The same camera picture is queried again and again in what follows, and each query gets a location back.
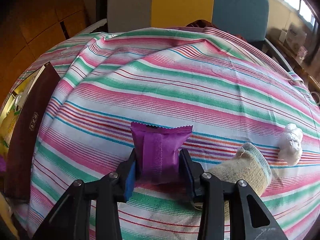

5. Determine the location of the cream knitted sock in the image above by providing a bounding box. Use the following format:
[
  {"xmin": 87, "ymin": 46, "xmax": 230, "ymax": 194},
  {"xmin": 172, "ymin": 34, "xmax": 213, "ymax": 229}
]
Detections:
[{"xmin": 207, "ymin": 142, "xmax": 273, "ymax": 198}]

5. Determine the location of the purple snack packet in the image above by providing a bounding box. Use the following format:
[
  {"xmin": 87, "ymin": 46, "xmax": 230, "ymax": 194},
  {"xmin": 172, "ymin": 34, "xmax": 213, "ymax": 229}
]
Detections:
[
  {"xmin": 0, "ymin": 156, "xmax": 6, "ymax": 173},
  {"xmin": 130, "ymin": 122, "xmax": 193, "ymax": 185}
]

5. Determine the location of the gold tin box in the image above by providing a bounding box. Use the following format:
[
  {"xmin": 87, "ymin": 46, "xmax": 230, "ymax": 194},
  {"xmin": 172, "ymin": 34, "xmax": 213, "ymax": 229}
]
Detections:
[{"xmin": 1, "ymin": 62, "xmax": 60, "ymax": 202}]

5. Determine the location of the striped pink green bedspread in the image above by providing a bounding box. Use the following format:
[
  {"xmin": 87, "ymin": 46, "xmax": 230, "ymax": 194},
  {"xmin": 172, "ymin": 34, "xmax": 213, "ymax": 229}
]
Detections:
[{"xmin": 14, "ymin": 28, "xmax": 319, "ymax": 239}]

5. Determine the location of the white product box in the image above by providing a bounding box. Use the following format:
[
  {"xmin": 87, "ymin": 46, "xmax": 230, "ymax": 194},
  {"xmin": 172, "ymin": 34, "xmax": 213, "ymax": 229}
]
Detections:
[{"xmin": 284, "ymin": 23, "xmax": 307, "ymax": 55}]

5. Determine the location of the dark red cloth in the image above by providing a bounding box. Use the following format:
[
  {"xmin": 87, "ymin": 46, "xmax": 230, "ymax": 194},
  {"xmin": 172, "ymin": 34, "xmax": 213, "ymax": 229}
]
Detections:
[{"xmin": 187, "ymin": 20, "xmax": 215, "ymax": 28}]

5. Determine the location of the wooden wardrobe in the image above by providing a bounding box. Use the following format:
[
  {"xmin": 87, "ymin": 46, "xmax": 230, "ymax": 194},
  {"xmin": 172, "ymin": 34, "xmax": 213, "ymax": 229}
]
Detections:
[{"xmin": 1, "ymin": 0, "xmax": 88, "ymax": 101}]

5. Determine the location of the grey yellow blue headboard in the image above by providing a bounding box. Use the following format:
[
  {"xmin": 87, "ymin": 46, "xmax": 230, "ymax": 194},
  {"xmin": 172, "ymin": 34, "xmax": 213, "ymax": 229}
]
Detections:
[{"xmin": 107, "ymin": 0, "xmax": 269, "ymax": 42}]

